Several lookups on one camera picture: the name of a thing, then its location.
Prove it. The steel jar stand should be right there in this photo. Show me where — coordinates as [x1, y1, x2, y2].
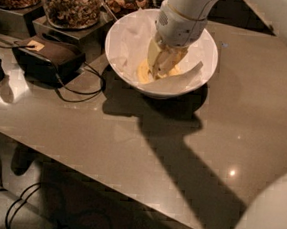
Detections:
[0, 3, 45, 39]
[33, 12, 113, 63]

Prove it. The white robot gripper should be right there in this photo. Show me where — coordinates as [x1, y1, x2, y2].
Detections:
[147, 0, 209, 78]

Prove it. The white paper bowl liner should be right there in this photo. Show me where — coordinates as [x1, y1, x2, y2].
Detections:
[108, 7, 221, 100]

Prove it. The dark brown box device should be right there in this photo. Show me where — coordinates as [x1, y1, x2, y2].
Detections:
[12, 35, 85, 87]

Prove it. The yellow banana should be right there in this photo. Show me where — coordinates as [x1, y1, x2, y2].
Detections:
[137, 59, 153, 84]
[154, 65, 180, 80]

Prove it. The middle steel jar stand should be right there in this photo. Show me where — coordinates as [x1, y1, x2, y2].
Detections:
[33, 12, 113, 63]

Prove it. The white ceramic bowl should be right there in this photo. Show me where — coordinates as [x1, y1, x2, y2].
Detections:
[100, 4, 223, 105]

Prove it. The black cable on table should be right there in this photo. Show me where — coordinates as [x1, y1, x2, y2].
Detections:
[0, 31, 110, 106]

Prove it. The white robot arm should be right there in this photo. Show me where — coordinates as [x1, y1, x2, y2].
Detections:
[141, 22, 287, 229]

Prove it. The glass jar of mixed nuts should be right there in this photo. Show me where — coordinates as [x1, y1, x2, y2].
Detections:
[42, 0, 100, 30]

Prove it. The left steel jar stand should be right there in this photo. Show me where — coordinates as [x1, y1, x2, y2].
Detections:
[0, 3, 45, 39]

